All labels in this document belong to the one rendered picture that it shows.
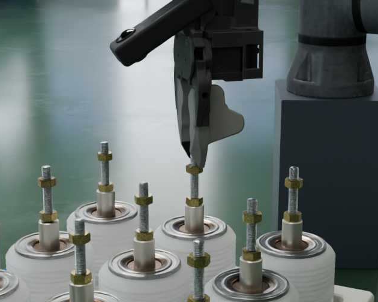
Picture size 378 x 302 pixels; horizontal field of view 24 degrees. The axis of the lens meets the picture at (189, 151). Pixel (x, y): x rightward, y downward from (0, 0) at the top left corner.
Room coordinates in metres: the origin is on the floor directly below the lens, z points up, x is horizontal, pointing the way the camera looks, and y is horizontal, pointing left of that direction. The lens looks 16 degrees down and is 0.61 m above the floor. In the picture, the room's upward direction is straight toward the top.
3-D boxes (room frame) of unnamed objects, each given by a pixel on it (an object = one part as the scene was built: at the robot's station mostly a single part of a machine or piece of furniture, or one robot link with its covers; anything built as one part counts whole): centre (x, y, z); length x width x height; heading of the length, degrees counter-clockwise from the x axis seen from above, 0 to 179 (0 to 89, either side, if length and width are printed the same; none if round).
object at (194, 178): (0.94, -0.01, 0.30); 0.01 x 0.01 x 0.08
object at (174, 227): (0.94, -0.01, 0.25); 0.08 x 0.08 x 0.01
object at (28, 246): (0.89, 0.15, 0.25); 0.08 x 0.08 x 0.01
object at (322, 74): (1.50, -0.25, 0.35); 0.15 x 0.15 x 0.10
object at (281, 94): (1.50, -0.25, 0.15); 0.18 x 0.18 x 0.30; 88
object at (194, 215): (0.94, -0.01, 0.26); 0.02 x 0.02 x 0.03
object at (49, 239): (0.89, 0.15, 0.26); 0.02 x 0.02 x 0.03
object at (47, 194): (0.89, 0.15, 0.30); 0.01 x 0.01 x 0.08
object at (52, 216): (0.89, 0.15, 0.29); 0.02 x 0.02 x 0.01; 58
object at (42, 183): (0.89, 0.15, 0.32); 0.02 x 0.02 x 0.01; 58
